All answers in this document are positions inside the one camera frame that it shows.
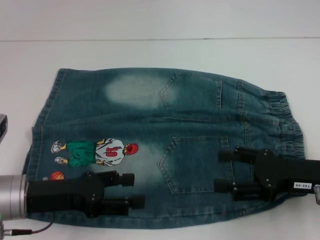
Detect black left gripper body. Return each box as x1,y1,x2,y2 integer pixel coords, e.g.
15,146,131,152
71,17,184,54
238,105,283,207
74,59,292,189
25,171,106,221

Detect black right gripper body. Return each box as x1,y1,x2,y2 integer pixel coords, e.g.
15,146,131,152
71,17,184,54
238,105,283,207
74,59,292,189
252,148,320,201

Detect blue denim shorts with print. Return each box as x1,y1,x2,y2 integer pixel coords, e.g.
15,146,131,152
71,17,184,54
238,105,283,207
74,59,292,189
22,65,306,231

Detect right arm cable with connector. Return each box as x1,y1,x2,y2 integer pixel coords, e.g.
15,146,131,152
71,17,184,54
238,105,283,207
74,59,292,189
313,184,320,206

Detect arm cable with connector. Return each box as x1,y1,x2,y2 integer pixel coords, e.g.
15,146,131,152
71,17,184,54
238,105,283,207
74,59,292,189
313,184,320,206
0,216,55,237

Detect left arm cable with connector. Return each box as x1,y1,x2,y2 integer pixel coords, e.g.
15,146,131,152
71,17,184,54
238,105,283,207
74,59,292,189
0,216,55,237

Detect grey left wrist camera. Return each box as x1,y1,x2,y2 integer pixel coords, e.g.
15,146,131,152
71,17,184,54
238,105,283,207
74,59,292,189
0,112,9,144

